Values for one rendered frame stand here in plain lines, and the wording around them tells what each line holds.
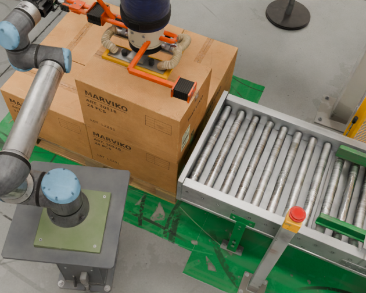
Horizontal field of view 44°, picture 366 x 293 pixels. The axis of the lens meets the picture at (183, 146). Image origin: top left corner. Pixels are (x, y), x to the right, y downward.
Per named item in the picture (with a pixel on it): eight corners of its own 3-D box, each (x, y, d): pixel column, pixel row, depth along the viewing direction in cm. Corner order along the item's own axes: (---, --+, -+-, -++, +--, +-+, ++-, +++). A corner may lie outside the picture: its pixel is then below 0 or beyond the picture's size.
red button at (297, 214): (305, 213, 190) (308, 209, 186) (301, 227, 186) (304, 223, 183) (289, 207, 191) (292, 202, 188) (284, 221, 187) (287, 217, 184)
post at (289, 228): (259, 284, 273) (305, 213, 190) (255, 295, 269) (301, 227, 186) (248, 279, 274) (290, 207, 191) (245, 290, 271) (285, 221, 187)
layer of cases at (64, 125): (230, 86, 339) (238, 47, 306) (175, 194, 287) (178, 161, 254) (90, 36, 361) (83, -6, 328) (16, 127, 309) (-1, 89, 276)
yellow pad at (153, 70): (175, 67, 216) (175, 59, 212) (166, 81, 211) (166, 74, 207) (111, 45, 222) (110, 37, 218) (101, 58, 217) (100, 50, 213)
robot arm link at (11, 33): (-5, 46, 161) (-12, 25, 153) (15, 24, 168) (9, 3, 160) (18, 56, 160) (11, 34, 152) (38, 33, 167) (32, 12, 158)
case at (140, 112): (205, 114, 273) (212, 67, 240) (176, 164, 253) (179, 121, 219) (118, 78, 285) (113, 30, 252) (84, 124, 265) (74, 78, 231)
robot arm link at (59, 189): (78, 218, 197) (74, 202, 182) (39, 213, 197) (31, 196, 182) (86, 186, 205) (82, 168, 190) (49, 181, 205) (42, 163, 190)
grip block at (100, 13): (111, 14, 220) (110, 4, 215) (101, 27, 214) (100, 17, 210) (96, 10, 221) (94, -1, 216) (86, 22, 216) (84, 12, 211)
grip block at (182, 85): (196, 89, 195) (197, 81, 191) (188, 103, 191) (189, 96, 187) (178, 83, 197) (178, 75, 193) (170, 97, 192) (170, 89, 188)
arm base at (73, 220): (88, 227, 206) (86, 219, 197) (45, 228, 204) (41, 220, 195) (90, 189, 215) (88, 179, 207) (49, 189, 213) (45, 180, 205)
